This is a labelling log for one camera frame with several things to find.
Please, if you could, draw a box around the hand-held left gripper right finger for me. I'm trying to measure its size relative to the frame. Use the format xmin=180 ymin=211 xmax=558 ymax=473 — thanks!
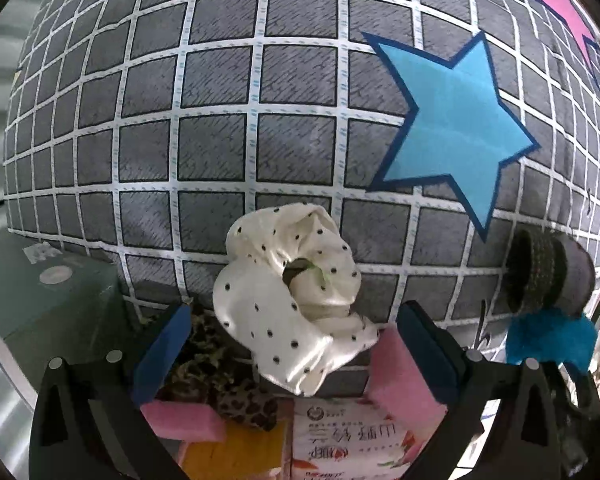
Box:
xmin=396 ymin=301 xmax=567 ymax=480

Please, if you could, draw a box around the white dotted scrunchie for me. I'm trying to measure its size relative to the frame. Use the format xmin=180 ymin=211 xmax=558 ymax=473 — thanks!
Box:
xmin=212 ymin=202 xmax=381 ymax=397

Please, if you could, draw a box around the blue fluffy cloth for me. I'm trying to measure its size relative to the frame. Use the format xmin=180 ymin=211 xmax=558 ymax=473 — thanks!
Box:
xmin=504 ymin=306 xmax=599 ymax=377

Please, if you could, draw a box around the grey checked star bedsheet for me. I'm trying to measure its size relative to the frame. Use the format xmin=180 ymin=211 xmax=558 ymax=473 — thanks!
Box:
xmin=2 ymin=0 xmax=600 ymax=401

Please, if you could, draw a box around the brown sock roll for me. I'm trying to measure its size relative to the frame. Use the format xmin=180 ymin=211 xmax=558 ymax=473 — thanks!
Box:
xmin=504 ymin=227 xmax=597 ymax=319

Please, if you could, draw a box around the leopard print scrunchie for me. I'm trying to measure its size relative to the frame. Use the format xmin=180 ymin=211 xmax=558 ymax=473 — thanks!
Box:
xmin=169 ymin=310 xmax=282 ymax=432

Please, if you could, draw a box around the floral tissue packet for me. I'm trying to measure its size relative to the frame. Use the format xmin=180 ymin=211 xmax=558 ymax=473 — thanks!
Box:
xmin=290 ymin=396 xmax=399 ymax=480

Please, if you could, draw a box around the pink sponge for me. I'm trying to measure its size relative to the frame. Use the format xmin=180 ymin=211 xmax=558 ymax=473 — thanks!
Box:
xmin=140 ymin=399 xmax=227 ymax=444
xmin=366 ymin=329 xmax=449 ymax=424

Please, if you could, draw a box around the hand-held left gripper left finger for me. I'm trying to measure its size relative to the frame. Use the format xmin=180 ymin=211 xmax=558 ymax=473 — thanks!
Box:
xmin=29 ymin=301 xmax=194 ymax=480

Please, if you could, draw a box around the grey green curtain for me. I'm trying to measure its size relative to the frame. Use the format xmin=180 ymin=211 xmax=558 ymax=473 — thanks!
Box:
xmin=0 ymin=0 xmax=48 ymax=461

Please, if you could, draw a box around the storage box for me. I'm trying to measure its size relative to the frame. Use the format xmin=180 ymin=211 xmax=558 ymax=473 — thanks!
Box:
xmin=0 ymin=240 xmax=137 ymax=411

